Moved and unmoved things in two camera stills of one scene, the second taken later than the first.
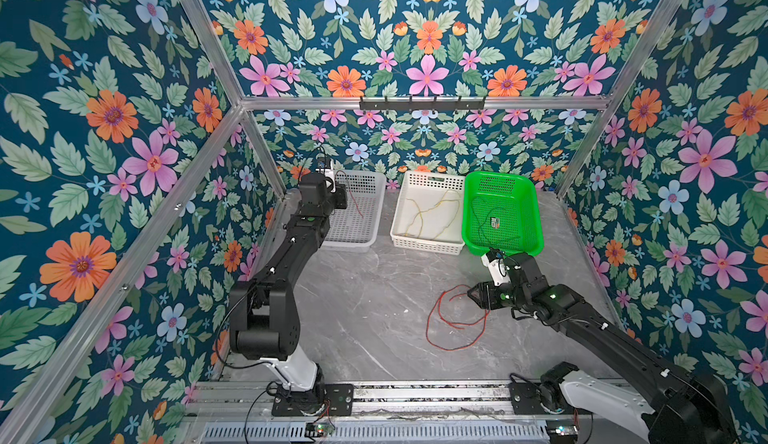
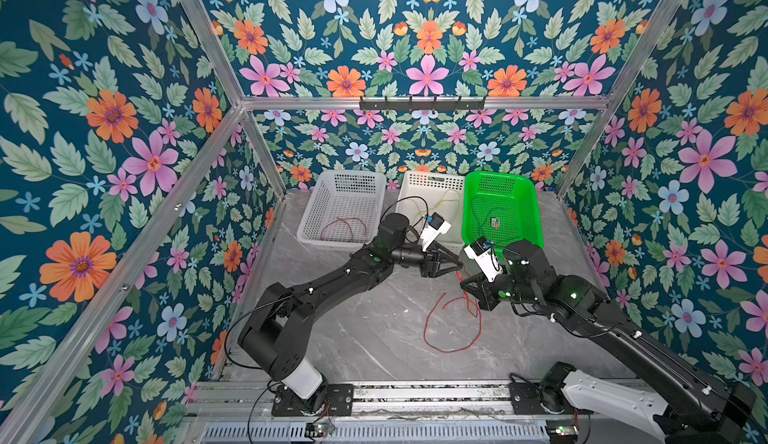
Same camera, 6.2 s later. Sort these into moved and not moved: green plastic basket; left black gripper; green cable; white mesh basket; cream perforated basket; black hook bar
Moved: green cable; left black gripper
Not moved: cream perforated basket; green plastic basket; white mesh basket; black hook bar
